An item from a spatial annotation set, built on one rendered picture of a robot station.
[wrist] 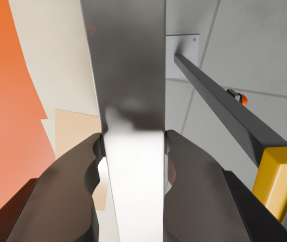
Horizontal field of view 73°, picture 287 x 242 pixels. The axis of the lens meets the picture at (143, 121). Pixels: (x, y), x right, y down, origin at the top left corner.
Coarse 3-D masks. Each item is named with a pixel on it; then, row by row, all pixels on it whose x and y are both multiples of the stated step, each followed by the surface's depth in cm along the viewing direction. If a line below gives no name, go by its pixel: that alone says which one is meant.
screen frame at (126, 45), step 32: (96, 0) 8; (128, 0) 8; (160, 0) 8; (96, 32) 9; (128, 32) 9; (160, 32) 9; (96, 64) 10; (128, 64) 10; (160, 64) 10; (96, 96) 10; (128, 96) 10; (160, 96) 10; (128, 128) 11; (160, 128) 11; (128, 160) 12; (160, 160) 12; (128, 192) 14; (160, 192) 14; (128, 224) 15; (160, 224) 15
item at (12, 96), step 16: (0, 0) 11; (0, 16) 12; (0, 32) 12; (16, 32) 12; (0, 48) 12; (16, 48) 12; (0, 64) 13; (16, 64) 13; (0, 80) 13; (16, 80) 13; (0, 96) 14; (16, 96) 14; (32, 96) 14; (0, 112) 15; (16, 112) 15; (32, 112) 15
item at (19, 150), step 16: (0, 128) 15; (16, 128) 15; (32, 128) 15; (0, 144) 16; (16, 144) 16; (32, 144) 16; (48, 144) 16; (0, 160) 17; (16, 160) 17; (32, 160) 17; (48, 160) 17; (0, 176) 17; (16, 176) 17; (32, 176) 17; (0, 192) 18; (16, 192) 18
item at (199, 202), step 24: (168, 144) 11; (192, 144) 10; (168, 168) 10; (192, 168) 9; (216, 168) 9; (168, 192) 8; (192, 192) 7; (216, 192) 7; (168, 216) 7; (192, 216) 7; (216, 216) 6; (240, 216) 6; (168, 240) 6; (192, 240) 6; (216, 240) 6; (240, 240) 6
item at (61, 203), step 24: (96, 144) 11; (48, 168) 9; (72, 168) 9; (96, 168) 10; (48, 192) 8; (72, 192) 8; (24, 216) 7; (48, 216) 7; (72, 216) 7; (96, 216) 8; (24, 240) 6; (48, 240) 6; (72, 240) 6; (96, 240) 7
